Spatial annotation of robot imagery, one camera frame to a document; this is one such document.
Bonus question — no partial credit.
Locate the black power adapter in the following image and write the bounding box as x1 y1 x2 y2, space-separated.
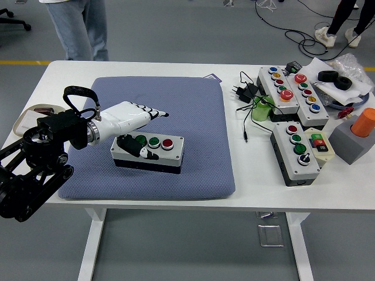
233 82 259 104

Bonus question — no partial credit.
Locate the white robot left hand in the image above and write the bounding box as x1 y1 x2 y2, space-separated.
94 101 171 161

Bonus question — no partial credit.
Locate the person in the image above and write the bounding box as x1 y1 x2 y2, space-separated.
315 0 375 49
39 0 110 61

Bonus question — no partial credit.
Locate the black adapter cord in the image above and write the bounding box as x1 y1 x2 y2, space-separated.
236 71 278 143

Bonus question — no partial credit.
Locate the blue round plate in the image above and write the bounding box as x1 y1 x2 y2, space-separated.
318 89 372 111

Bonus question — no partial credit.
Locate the cream three-button switch box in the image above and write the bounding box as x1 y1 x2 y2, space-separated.
304 128 336 169

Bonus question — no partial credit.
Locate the white paper sheet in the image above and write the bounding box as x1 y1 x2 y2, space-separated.
301 57 374 106

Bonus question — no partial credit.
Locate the white wall switch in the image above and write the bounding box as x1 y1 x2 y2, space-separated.
16 111 42 134

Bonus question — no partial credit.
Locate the cream tray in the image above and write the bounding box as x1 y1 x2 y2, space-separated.
13 104 66 137

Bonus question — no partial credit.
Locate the grey five-button control box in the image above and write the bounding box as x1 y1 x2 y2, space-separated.
285 73 330 127
256 66 301 122

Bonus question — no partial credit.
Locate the black terminal block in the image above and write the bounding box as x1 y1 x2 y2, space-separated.
284 60 303 74

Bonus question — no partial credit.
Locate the metal floor socket plate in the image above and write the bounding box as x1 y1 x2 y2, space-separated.
257 224 285 248

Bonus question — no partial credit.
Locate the red knob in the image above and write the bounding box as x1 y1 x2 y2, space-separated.
336 107 354 119

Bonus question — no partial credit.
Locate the grey four-button control box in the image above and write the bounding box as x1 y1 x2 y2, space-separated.
270 121 321 187
110 132 185 175

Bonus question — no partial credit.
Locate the black office chair base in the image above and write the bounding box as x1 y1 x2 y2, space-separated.
0 8 32 32

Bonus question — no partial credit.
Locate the orange cylinder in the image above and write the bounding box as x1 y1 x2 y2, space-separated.
350 107 375 138

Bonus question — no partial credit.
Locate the clear bubble wrap bag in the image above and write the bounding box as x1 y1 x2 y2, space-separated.
328 53 375 88

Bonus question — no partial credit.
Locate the white floor cable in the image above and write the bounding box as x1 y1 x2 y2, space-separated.
256 0 278 14

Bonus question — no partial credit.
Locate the blue-grey textured mat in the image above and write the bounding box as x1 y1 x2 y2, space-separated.
57 76 237 201

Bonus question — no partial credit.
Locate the white table leg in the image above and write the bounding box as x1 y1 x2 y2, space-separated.
285 212 315 281
76 208 108 281

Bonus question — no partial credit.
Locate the green plastic cup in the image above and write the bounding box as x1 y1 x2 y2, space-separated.
251 95 275 122

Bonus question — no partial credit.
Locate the black floor cable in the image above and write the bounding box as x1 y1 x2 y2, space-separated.
254 0 363 61

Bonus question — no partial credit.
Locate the grey block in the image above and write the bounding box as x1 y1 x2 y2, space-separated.
328 114 373 165

